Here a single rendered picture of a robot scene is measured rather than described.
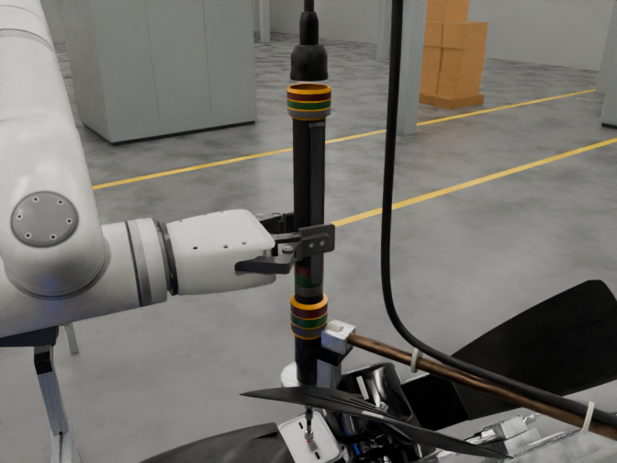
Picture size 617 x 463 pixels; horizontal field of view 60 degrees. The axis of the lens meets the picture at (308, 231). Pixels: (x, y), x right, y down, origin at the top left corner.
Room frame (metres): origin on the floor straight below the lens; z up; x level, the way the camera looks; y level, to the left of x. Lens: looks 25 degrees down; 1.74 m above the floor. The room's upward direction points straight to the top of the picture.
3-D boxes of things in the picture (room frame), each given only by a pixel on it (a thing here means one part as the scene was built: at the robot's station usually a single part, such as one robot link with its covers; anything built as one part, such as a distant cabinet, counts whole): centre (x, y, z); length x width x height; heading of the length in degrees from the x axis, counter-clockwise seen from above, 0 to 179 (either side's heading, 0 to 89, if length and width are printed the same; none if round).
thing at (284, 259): (0.47, 0.05, 1.49); 0.08 x 0.06 x 0.01; 54
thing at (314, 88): (0.53, 0.00, 1.63); 0.04 x 0.04 x 0.03
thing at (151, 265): (0.46, 0.16, 1.49); 0.09 x 0.03 x 0.08; 23
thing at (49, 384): (0.88, 0.54, 0.96); 0.03 x 0.03 x 0.20; 23
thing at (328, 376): (0.53, -0.01, 1.33); 0.09 x 0.07 x 0.10; 58
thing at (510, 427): (0.66, -0.32, 1.08); 0.07 x 0.04 x 0.06; 124
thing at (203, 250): (0.49, 0.10, 1.49); 0.11 x 0.10 x 0.07; 113
